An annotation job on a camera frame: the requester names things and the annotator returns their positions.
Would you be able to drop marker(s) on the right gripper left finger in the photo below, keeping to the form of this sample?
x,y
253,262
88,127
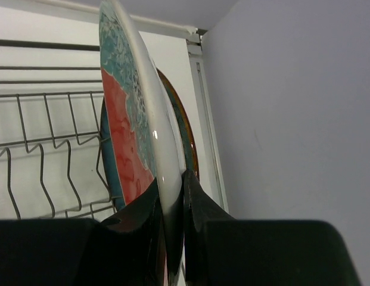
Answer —
x,y
125,249

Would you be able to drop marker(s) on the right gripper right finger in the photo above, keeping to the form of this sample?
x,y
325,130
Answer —
x,y
222,250

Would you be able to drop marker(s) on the red and teal floral plate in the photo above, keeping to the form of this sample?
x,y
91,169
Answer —
x,y
144,142

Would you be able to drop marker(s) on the dark teal speckled plate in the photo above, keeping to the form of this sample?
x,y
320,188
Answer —
x,y
188,143

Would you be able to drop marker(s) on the black wire dish rack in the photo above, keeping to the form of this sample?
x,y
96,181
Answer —
x,y
50,144

